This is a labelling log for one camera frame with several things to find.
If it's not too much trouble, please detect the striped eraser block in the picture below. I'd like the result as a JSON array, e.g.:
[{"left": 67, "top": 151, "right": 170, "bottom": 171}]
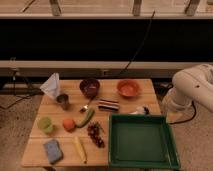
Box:
[{"left": 98, "top": 99, "right": 119, "bottom": 111}]

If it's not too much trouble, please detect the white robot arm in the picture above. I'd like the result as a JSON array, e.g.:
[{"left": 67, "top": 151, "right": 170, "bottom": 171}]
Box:
[{"left": 162, "top": 64, "right": 213, "bottom": 124}]

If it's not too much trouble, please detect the metal cup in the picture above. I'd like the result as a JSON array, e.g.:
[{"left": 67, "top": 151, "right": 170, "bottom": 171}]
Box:
[{"left": 56, "top": 94, "right": 70, "bottom": 110}]

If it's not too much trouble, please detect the green plastic cup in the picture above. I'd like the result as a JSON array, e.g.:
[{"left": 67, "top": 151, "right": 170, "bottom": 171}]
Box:
[{"left": 37, "top": 117, "right": 53, "bottom": 134}]

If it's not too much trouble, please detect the dark maroon bowl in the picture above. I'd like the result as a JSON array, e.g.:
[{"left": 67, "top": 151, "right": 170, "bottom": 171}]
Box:
[{"left": 79, "top": 78, "right": 100, "bottom": 99}]

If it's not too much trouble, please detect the orange bowl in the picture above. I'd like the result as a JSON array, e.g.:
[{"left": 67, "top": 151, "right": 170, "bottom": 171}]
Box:
[{"left": 117, "top": 79, "right": 141, "bottom": 98}]

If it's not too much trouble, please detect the green cucumber toy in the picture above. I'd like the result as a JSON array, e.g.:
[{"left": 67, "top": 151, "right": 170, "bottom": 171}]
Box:
[{"left": 76, "top": 108, "right": 95, "bottom": 128}]

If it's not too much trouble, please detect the metal spoon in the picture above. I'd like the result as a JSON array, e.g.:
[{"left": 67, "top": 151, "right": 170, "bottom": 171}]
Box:
[{"left": 79, "top": 97, "right": 96, "bottom": 113}]

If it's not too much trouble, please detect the small white black toy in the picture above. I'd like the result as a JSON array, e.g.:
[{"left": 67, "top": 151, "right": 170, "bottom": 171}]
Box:
[{"left": 133, "top": 106, "right": 149, "bottom": 115}]

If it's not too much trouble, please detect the purple grape bunch toy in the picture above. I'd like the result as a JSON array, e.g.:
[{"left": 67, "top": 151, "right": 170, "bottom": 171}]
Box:
[{"left": 87, "top": 122, "right": 105, "bottom": 148}]

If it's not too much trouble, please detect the orange fruit toy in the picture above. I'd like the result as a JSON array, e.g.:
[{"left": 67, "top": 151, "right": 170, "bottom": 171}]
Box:
[{"left": 62, "top": 118, "right": 76, "bottom": 132}]

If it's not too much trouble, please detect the white crumpled cloth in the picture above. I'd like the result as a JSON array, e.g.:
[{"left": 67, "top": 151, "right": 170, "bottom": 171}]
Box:
[{"left": 40, "top": 73, "right": 60, "bottom": 99}]

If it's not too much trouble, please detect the green plastic tray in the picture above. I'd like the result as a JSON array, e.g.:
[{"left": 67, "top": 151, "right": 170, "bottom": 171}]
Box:
[{"left": 108, "top": 114, "right": 181, "bottom": 170}]

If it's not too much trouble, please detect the yellow banana toy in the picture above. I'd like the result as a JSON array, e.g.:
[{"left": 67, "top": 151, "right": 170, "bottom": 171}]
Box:
[{"left": 74, "top": 136, "right": 87, "bottom": 164}]

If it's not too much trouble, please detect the blue sponge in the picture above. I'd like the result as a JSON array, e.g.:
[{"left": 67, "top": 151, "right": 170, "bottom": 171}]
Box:
[{"left": 43, "top": 139, "right": 63, "bottom": 164}]

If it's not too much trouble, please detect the black cable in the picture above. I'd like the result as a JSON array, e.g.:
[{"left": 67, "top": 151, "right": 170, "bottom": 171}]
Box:
[{"left": 119, "top": 9, "right": 157, "bottom": 76}]

